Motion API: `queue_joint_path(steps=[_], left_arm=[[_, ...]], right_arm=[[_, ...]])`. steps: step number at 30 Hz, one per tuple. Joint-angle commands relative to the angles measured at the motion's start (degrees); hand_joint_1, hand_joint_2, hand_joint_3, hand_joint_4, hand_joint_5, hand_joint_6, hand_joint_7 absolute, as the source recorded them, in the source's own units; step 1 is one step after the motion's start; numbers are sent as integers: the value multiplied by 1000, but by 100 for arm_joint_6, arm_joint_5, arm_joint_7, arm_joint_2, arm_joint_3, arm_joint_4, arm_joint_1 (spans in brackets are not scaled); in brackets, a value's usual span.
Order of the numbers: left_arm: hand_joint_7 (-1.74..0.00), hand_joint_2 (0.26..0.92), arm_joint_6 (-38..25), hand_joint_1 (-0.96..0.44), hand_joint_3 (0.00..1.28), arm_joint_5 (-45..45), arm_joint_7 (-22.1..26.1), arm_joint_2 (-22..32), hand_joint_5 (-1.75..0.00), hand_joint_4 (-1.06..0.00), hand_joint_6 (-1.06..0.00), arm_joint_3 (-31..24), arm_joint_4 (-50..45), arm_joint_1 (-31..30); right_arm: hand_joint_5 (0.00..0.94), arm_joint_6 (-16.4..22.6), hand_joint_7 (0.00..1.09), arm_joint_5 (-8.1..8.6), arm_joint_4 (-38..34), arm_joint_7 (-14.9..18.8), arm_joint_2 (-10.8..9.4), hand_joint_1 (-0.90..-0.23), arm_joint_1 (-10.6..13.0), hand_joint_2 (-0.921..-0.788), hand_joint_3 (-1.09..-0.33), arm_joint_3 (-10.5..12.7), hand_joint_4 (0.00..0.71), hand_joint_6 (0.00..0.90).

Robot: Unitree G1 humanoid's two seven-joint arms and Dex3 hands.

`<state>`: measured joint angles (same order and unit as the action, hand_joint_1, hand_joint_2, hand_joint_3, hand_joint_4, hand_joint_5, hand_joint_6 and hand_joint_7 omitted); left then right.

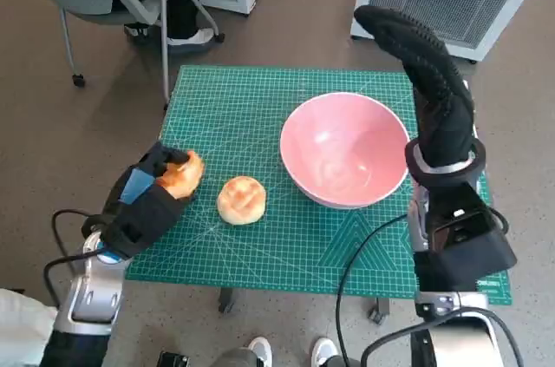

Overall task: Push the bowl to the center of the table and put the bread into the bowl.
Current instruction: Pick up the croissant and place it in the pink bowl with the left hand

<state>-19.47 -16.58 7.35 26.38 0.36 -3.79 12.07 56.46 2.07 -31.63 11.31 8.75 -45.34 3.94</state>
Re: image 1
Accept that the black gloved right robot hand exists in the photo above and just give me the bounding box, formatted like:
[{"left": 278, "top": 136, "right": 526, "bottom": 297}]
[{"left": 353, "top": 5, "right": 476, "bottom": 168}]

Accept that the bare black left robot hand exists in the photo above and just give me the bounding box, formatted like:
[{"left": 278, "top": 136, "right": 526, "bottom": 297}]
[{"left": 102, "top": 141, "right": 196, "bottom": 260}]

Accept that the long orange bread loaf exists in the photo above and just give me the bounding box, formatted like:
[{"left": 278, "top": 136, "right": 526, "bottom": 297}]
[{"left": 154, "top": 150, "right": 206, "bottom": 200}]

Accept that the pink bowl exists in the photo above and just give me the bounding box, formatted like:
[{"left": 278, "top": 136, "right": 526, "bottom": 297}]
[{"left": 279, "top": 93, "right": 411, "bottom": 210}]

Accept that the round bread bun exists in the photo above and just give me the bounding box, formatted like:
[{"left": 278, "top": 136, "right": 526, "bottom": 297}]
[{"left": 216, "top": 175, "right": 267, "bottom": 226}]

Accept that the table leg caster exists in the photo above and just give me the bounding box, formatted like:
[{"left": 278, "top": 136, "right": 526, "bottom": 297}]
[
  {"left": 218, "top": 288, "right": 238, "bottom": 314},
  {"left": 367, "top": 297, "right": 390, "bottom": 324}
]

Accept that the green cutting mat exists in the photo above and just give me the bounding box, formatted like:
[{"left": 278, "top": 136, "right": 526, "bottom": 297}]
[{"left": 124, "top": 65, "right": 513, "bottom": 305}]

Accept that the person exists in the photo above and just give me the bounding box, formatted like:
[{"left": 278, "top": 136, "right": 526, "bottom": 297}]
[
  {"left": 0, "top": 288, "right": 60, "bottom": 367},
  {"left": 110, "top": 0, "right": 220, "bottom": 54}
]

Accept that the white shoe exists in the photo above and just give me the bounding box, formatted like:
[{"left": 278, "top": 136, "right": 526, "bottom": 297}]
[
  {"left": 311, "top": 338, "right": 340, "bottom": 367},
  {"left": 247, "top": 338, "right": 274, "bottom": 367}
]

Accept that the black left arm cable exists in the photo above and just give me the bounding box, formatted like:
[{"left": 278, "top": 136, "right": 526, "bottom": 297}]
[{"left": 42, "top": 209, "right": 105, "bottom": 308}]

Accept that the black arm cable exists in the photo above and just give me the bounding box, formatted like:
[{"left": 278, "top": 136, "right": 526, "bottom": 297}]
[
  {"left": 42, "top": 209, "right": 105, "bottom": 308},
  {"left": 336, "top": 214, "right": 411, "bottom": 367}
]

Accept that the black right camera cable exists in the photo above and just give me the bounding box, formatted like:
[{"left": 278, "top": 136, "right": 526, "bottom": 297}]
[{"left": 487, "top": 206, "right": 511, "bottom": 236}]

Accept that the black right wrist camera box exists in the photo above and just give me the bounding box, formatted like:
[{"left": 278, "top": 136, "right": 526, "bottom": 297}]
[{"left": 415, "top": 182, "right": 518, "bottom": 294}]

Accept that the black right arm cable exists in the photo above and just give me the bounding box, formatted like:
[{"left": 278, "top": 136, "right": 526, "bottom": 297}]
[{"left": 336, "top": 214, "right": 411, "bottom": 367}]

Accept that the black looped shoulder cable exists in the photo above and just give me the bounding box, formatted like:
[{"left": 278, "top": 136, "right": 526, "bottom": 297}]
[{"left": 359, "top": 305, "right": 528, "bottom": 367}]

